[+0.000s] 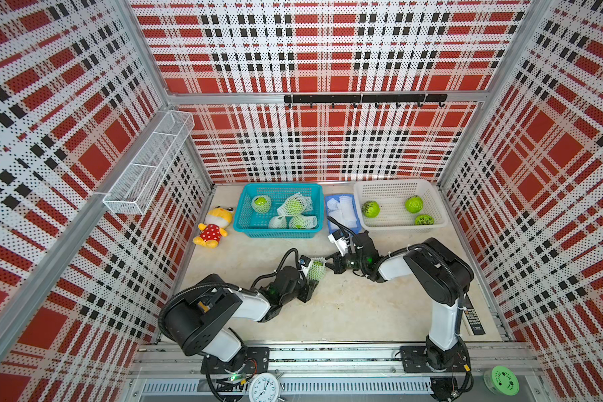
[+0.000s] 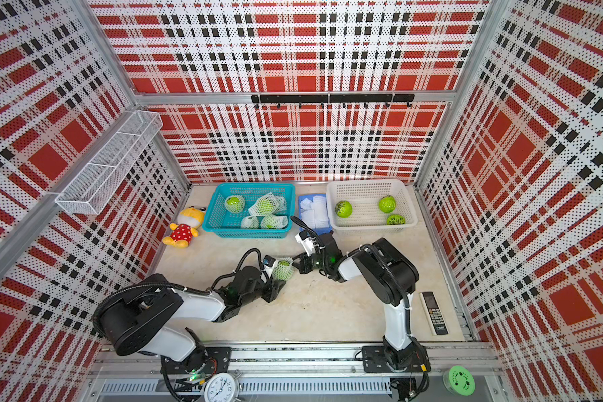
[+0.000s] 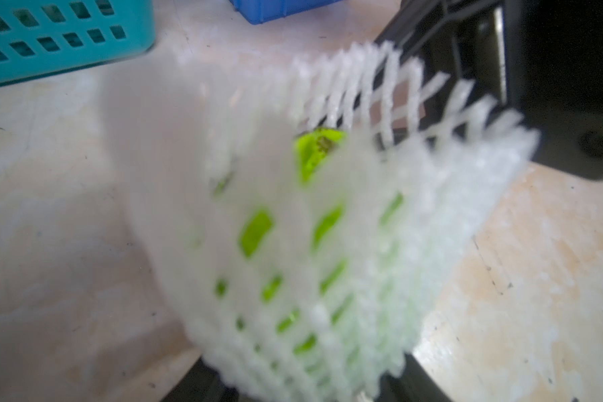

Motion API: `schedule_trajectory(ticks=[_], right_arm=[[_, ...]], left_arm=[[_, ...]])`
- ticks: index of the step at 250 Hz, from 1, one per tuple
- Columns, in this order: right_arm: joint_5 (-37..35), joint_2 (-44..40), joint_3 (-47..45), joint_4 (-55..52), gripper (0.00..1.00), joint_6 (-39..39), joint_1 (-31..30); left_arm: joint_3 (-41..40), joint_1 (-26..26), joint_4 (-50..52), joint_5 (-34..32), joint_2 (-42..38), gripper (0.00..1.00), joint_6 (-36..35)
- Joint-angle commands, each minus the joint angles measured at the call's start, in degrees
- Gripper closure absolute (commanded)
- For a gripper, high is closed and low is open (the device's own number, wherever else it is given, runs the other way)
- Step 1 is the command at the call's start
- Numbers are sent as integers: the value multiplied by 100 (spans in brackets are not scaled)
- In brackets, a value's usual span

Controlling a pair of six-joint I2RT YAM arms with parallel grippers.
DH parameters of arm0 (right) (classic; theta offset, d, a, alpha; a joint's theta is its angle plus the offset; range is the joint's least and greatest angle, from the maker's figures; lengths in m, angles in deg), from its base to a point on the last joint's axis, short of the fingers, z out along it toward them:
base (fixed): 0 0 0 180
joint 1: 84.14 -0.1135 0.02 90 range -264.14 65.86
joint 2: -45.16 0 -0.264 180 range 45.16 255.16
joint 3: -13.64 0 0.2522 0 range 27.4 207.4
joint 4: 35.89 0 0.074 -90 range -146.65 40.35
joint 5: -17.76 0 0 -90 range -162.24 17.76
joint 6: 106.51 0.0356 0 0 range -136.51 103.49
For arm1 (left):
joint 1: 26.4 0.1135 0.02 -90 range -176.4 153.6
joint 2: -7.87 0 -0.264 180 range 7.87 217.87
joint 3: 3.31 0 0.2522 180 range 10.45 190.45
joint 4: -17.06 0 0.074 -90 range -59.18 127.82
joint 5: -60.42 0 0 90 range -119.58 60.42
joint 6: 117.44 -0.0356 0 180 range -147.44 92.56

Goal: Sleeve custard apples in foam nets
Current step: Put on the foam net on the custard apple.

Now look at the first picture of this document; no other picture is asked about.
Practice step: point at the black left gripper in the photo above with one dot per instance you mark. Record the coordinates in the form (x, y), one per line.
(307, 290)

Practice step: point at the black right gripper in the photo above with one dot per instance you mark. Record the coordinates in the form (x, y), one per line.
(336, 265)

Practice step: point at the green custard apple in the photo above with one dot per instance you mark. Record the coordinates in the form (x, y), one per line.
(295, 207)
(414, 204)
(316, 271)

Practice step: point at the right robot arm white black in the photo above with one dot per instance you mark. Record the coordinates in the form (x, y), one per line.
(443, 275)

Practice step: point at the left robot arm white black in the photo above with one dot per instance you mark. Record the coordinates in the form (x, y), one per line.
(196, 318)

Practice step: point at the stack of white foam nets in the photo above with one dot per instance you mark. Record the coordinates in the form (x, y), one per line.
(344, 211)

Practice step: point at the sleeved custard apple front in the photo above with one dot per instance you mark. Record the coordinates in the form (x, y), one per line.
(303, 222)

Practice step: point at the sleeved custard apple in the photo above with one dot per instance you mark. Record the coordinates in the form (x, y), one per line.
(303, 222)
(261, 204)

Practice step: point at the dark-spotted custard apple front left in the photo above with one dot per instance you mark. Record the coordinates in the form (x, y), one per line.
(370, 209)

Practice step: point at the dark-spotted custard apple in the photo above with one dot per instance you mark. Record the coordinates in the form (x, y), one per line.
(424, 219)
(370, 209)

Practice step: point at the sleeved custard apple left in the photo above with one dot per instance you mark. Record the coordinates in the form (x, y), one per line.
(261, 204)

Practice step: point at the dark-spotted custard apple front right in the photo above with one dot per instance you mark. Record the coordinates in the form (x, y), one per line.
(424, 219)

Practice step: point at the blue plastic tray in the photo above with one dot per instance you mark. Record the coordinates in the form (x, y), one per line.
(330, 221)

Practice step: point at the teal plastic basket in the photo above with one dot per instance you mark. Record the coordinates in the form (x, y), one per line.
(256, 225)

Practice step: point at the yellow red plush toy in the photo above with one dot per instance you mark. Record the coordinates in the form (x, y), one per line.
(214, 227)

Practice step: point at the remote control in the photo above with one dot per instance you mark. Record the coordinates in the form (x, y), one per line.
(472, 320)

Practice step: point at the green tape spool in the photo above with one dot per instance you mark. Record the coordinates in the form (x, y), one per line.
(500, 380)

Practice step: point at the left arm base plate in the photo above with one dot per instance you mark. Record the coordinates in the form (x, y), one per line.
(248, 361)

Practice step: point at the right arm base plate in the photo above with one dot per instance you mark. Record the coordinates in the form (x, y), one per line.
(424, 359)

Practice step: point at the black hook rail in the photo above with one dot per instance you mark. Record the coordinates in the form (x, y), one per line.
(418, 99)

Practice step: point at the wire mesh wall shelf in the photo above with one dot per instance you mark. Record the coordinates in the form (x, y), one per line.
(140, 181)

